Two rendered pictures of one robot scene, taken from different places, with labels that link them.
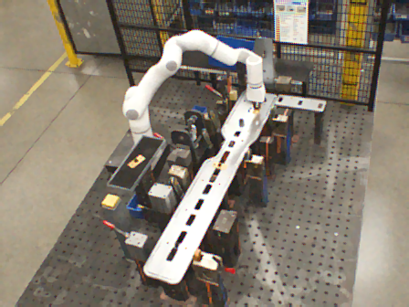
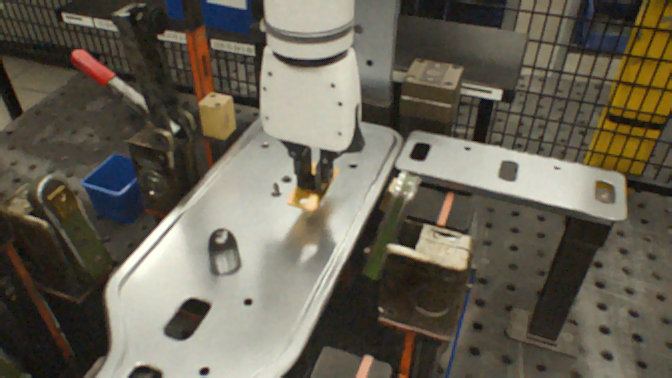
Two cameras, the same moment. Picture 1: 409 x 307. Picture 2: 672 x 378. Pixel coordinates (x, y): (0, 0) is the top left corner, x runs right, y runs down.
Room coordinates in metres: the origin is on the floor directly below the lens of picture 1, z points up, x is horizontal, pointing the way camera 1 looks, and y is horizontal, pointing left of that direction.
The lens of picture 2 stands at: (1.62, -0.28, 1.44)
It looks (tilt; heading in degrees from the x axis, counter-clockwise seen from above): 40 degrees down; 352
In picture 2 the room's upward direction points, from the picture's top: straight up
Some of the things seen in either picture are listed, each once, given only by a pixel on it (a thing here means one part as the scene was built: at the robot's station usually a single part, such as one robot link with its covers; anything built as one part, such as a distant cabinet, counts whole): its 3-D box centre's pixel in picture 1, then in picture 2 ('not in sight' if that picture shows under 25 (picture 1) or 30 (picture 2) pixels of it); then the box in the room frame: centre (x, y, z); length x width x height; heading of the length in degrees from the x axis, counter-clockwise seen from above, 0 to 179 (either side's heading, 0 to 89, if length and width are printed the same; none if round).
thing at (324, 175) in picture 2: not in sight; (333, 165); (2.11, -0.35, 1.07); 0.03 x 0.03 x 0.07; 60
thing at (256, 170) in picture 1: (256, 181); not in sight; (1.70, -0.24, 0.87); 0.12 x 0.09 x 0.35; 60
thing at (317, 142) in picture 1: (318, 125); (566, 273); (2.09, -0.69, 0.84); 0.11 x 0.06 x 0.29; 60
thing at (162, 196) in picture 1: (167, 217); not in sight; (1.54, 0.25, 0.90); 0.13 x 0.10 x 0.41; 60
